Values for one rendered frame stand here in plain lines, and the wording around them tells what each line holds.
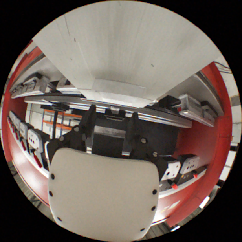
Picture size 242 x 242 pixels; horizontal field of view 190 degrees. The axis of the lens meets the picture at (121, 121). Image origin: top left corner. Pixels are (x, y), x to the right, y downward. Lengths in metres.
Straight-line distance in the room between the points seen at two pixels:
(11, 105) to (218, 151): 3.01
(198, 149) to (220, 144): 0.29
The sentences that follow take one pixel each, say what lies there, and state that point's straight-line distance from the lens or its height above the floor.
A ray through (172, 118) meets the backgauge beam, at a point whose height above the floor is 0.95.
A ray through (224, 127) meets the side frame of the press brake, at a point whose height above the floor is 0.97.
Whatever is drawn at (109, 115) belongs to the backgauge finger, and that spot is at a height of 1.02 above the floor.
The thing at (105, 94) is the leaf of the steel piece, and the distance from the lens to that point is 0.18.
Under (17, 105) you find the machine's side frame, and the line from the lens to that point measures 2.22.
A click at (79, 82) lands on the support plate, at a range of 0.16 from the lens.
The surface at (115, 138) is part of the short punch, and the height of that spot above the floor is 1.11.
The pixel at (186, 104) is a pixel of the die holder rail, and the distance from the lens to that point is 0.40.
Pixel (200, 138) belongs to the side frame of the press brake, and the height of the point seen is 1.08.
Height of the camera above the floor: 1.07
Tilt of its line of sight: 4 degrees down
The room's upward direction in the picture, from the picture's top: 171 degrees counter-clockwise
